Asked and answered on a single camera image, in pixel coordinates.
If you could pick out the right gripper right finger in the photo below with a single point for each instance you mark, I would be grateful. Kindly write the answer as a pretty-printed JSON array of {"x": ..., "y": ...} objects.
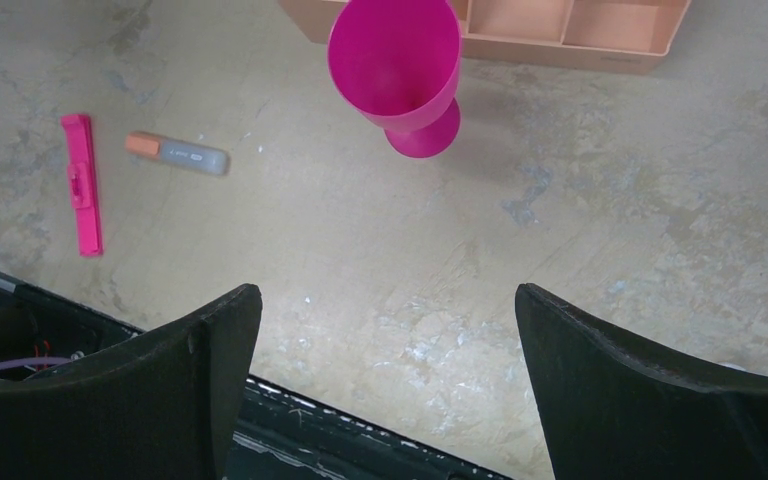
[{"x": 616, "y": 405}]

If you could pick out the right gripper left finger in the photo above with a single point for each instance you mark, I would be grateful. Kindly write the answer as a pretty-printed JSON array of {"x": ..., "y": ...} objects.
[{"x": 161, "y": 405}]

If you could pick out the magenta plastic wine glass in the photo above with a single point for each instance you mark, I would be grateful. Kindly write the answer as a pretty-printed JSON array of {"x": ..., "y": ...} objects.
[{"x": 400, "y": 73}]

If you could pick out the pink flat clip tool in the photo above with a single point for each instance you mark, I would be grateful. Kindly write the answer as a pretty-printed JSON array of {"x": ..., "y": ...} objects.
[{"x": 82, "y": 183}]

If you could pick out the orange grey marker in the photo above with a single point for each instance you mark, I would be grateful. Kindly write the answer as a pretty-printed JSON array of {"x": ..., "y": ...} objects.
[{"x": 178, "y": 153}]

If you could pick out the peach desk organizer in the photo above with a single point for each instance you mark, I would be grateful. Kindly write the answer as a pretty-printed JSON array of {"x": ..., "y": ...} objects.
[{"x": 630, "y": 37}]

